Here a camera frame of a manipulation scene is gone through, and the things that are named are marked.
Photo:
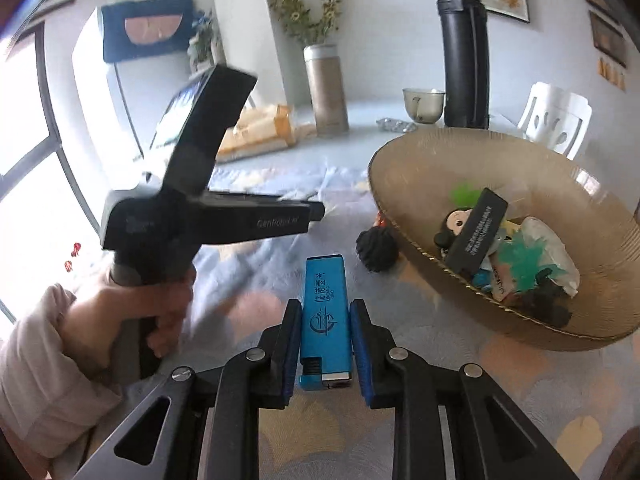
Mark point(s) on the person left hand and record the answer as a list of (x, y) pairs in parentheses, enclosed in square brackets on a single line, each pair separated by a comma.
[(93, 322)]

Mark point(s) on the light green plastic toy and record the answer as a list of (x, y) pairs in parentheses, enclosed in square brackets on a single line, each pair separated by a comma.
[(463, 196)]

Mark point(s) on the black thermos flask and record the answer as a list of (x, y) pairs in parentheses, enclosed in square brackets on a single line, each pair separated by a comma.
[(466, 55)]

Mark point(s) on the orange tissue pack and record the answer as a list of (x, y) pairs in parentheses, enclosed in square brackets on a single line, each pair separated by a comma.
[(259, 130)]

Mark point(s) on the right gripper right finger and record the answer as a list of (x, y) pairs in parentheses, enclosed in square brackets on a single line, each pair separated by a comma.
[(459, 417)]

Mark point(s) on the blue rectangular lighter box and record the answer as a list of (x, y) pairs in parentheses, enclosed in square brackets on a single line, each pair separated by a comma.
[(325, 351)]

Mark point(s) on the vase with flowers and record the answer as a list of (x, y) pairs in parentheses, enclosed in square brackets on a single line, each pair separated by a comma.
[(299, 22)]

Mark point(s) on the blue wall hanging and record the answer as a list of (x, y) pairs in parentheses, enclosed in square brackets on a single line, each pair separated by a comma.
[(144, 28)]

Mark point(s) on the white chair middle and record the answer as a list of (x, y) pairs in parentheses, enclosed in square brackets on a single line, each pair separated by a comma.
[(555, 118)]

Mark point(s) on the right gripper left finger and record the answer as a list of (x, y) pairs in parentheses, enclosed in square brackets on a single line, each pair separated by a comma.
[(205, 425)]

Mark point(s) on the crumpled foil wrapper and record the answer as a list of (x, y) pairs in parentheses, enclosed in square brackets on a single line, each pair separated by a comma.
[(395, 125)]

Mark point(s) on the black rectangular box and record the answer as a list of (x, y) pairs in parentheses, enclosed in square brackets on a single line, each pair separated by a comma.
[(478, 234)]

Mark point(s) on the amber ribbed glass bowl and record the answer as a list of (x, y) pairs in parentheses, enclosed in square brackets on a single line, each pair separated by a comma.
[(513, 234)]

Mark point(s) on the pink sleeve forearm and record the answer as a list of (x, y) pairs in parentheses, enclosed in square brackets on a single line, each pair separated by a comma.
[(47, 402)]

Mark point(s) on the cartoon boy figure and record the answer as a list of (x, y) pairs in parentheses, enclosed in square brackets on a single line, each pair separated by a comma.
[(450, 229)]

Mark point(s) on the black-haired doll figure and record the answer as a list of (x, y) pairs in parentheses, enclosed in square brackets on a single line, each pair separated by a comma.
[(376, 247)]

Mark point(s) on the small ceramic cup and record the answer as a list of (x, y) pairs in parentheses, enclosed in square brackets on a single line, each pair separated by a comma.
[(424, 106)]

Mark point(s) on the patterned tablecloth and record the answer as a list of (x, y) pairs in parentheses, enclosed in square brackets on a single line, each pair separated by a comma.
[(585, 403)]

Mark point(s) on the dark green plastic toy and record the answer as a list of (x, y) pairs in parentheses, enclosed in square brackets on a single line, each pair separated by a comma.
[(524, 261)]

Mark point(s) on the champagne tumbler bottle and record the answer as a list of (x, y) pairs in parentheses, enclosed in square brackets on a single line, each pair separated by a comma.
[(325, 79)]

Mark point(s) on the orange cardboard box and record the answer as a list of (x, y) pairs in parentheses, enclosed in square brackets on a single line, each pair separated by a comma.
[(503, 285)]

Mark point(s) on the small framed picture lower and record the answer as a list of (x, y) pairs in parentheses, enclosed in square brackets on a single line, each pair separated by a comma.
[(608, 39)]

